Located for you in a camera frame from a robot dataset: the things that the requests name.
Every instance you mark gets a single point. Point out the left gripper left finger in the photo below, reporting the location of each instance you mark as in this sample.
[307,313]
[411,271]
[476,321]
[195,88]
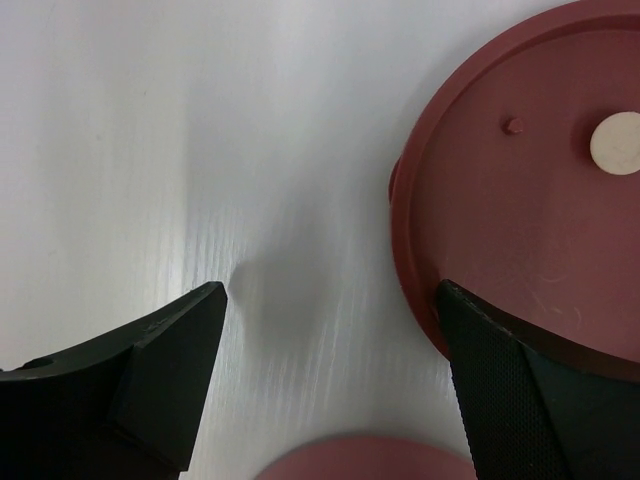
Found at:
[126,404]

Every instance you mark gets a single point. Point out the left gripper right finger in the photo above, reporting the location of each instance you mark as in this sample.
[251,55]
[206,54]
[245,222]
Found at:
[534,404]

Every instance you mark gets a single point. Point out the pink steel pot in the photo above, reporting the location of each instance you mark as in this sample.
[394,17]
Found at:
[368,457]

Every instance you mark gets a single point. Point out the dark red lid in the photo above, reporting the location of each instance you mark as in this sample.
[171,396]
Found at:
[496,189]

